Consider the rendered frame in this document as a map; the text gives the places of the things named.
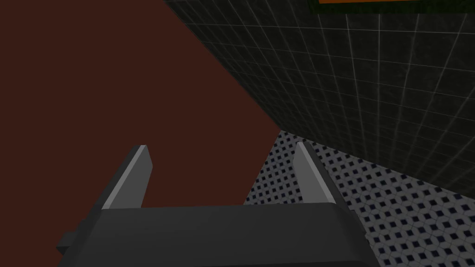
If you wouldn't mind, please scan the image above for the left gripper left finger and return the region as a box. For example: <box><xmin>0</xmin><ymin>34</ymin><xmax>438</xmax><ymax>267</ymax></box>
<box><xmin>94</xmin><ymin>144</ymin><xmax>154</xmax><ymax>210</ymax></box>

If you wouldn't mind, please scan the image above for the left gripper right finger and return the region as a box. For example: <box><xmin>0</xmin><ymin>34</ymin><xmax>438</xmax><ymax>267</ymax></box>
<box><xmin>292</xmin><ymin>141</ymin><xmax>352</xmax><ymax>213</ymax></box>

